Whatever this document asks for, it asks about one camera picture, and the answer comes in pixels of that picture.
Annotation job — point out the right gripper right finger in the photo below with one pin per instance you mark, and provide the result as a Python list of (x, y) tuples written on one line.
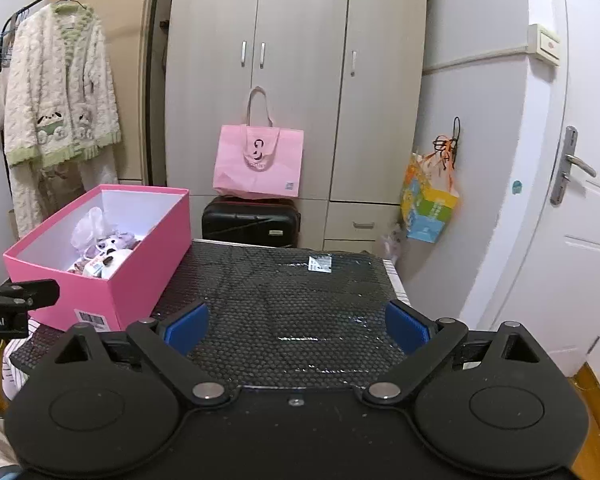
[(427, 345)]

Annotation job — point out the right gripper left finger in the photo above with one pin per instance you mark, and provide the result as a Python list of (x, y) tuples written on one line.
[(165, 344)]

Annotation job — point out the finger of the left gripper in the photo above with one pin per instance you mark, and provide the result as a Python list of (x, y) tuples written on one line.
[(29, 295)]

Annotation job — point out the white panda plush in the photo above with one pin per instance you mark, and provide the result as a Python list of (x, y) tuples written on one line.
[(105, 265)]

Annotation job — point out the white fluffy plush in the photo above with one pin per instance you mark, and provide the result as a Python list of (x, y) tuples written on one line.
[(90, 229)]

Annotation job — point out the purple plush toy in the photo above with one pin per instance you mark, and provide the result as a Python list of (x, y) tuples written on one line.
[(117, 241)]

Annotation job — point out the pink cardboard box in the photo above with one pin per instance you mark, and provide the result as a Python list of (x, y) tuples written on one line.
[(159, 219)]

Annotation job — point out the black honeycomb table mat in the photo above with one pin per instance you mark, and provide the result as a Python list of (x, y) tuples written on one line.
[(276, 323)]

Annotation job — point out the small white plastic packet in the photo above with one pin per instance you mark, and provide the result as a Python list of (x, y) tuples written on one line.
[(320, 264)]

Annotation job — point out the colourful paper gift bag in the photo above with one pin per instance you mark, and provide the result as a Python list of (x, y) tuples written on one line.
[(429, 195)]

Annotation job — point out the white door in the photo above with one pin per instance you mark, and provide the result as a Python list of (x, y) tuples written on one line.
[(556, 292)]

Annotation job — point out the cream knitted cardigan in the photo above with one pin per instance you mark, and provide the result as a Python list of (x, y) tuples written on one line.
[(60, 106)]

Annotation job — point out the black suitcase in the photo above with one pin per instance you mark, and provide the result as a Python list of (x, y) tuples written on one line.
[(274, 222)]

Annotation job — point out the pink tote bag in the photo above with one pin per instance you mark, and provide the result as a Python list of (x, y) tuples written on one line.
[(258, 161)]

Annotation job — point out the beige wardrobe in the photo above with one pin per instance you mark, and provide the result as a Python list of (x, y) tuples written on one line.
[(345, 72)]

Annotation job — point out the metal door handle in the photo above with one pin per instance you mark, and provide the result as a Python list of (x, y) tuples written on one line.
[(568, 158)]

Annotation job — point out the white wall switch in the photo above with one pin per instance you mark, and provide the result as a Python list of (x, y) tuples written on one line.
[(543, 45)]

